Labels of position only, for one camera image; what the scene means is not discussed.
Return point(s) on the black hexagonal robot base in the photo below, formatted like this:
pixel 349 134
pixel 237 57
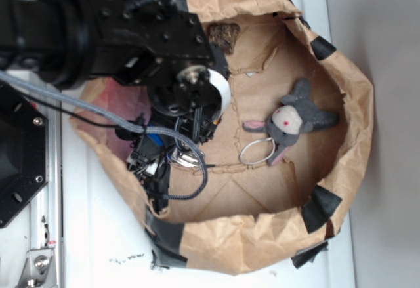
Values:
pixel 23 153

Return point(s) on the grey plush donkey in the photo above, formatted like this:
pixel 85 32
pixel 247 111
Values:
pixel 297 115

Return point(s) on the white plastic tray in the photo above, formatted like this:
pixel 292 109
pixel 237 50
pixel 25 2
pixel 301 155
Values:
pixel 105 246

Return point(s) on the brown rock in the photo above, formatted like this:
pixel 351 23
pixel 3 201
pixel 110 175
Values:
pixel 225 36

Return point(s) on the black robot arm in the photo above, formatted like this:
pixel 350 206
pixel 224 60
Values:
pixel 152 43

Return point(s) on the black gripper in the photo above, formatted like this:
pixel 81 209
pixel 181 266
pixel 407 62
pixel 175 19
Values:
pixel 190 103

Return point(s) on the brown paper bag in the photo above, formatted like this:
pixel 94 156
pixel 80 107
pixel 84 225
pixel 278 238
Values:
pixel 251 216

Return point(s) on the metal corner bracket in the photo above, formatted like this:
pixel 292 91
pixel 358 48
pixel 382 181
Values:
pixel 39 269

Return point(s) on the white elastic loop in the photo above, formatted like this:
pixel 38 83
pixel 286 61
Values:
pixel 243 154

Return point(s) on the silver keys bunch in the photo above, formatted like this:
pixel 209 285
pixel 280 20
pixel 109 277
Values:
pixel 185 158

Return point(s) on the aluminium frame rail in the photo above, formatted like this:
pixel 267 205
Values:
pixel 45 208

